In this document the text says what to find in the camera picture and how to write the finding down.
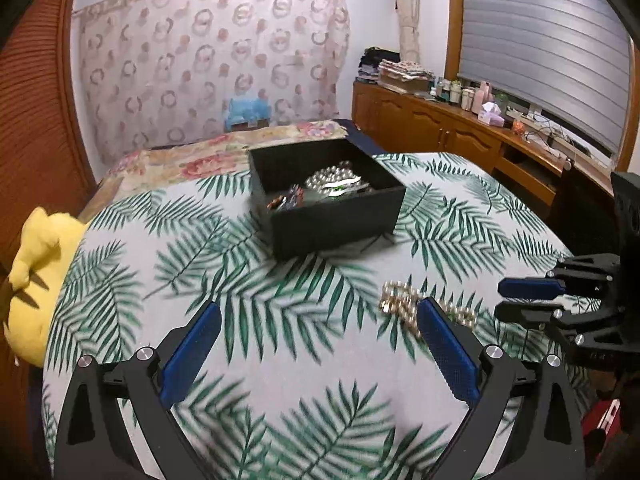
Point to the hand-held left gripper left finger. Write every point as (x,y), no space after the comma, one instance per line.
(192,355)

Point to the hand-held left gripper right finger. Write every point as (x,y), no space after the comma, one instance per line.
(447,355)

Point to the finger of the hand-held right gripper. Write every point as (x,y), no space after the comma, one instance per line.
(525,316)
(530,287)

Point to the black cardboard box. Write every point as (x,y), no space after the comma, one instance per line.
(330,230)

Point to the pale green jade bangle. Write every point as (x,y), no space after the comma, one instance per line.
(345,191)

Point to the silver bangle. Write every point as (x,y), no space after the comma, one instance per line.
(340,185)

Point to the green leaf print blanket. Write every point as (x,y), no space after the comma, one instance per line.
(250,310)

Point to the red object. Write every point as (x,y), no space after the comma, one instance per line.
(602,425)

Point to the small orange object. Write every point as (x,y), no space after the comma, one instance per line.
(518,126)

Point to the long wooden cabinet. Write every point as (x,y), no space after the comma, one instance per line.
(450,135)

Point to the yellow plush toy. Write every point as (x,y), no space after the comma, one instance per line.
(42,270)

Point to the pink tissue box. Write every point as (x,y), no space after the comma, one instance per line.
(492,116)

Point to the floral quilt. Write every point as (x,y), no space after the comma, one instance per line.
(200,160)

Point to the row of cosmetic bottles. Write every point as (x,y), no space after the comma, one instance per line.
(467,92)

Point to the dark blue bed sheet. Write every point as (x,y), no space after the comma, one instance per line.
(365,137)

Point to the grey window blind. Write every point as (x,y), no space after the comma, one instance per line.
(540,45)

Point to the flat cardboard box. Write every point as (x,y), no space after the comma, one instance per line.
(402,85)

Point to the folded floral cloth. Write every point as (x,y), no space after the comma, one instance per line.
(407,69)

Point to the stack of dark clothes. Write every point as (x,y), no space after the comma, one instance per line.
(372,62)

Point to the brown slatted wooden wardrobe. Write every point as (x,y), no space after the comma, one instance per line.
(35,110)

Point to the beige window curtain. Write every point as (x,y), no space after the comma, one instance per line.
(407,5)

